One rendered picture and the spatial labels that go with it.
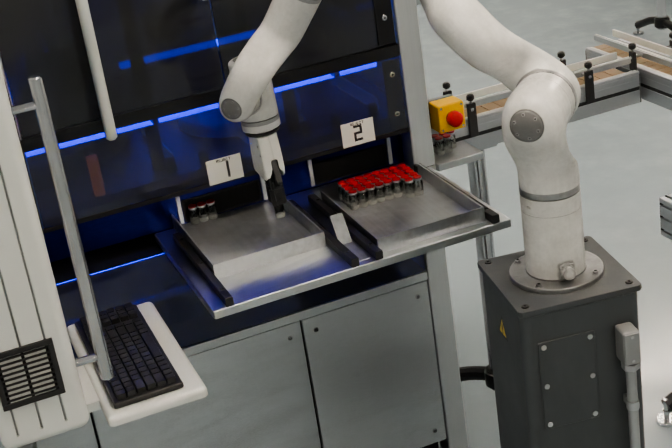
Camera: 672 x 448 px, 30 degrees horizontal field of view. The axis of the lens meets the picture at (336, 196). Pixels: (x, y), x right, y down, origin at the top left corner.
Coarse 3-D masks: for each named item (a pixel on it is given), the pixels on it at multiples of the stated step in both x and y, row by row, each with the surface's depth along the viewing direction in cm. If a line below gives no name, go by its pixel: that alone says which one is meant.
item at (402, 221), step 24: (432, 192) 297; (456, 192) 288; (360, 216) 290; (384, 216) 288; (408, 216) 286; (432, 216) 284; (456, 216) 275; (480, 216) 277; (384, 240) 270; (408, 240) 272
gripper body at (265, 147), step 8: (248, 136) 268; (256, 136) 266; (264, 136) 266; (272, 136) 266; (256, 144) 267; (264, 144) 266; (272, 144) 266; (256, 152) 268; (264, 152) 266; (272, 152) 267; (280, 152) 268; (256, 160) 271; (264, 160) 267; (280, 160) 268; (256, 168) 273; (264, 168) 267; (280, 168) 268; (264, 176) 268
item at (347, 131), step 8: (360, 120) 301; (368, 120) 302; (344, 128) 300; (352, 128) 301; (368, 128) 302; (344, 136) 300; (352, 136) 301; (360, 136) 302; (368, 136) 303; (344, 144) 301; (352, 144) 302
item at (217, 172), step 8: (216, 160) 290; (224, 160) 290; (232, 160) 291; (240, 160) 292; (208, 168) 290; (216, 168) 290; (224, 168) 291; (232, 168) 292; (240, 168) 293; (208, 176) 290; (216, 176) 291; (224, 176) 292; (232, 176) 293; (240, 176) 293
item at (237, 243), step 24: (240, 216) 300; (264, 216) 298; (288, 216) 296; (192, 240) 282; (216, 240) 289; (240, 240) 287; (264, 240) 285; (288, 240) 283; (312, 240) 276; (216, 264) 269; (240, 264) 271; (264, 264) 273
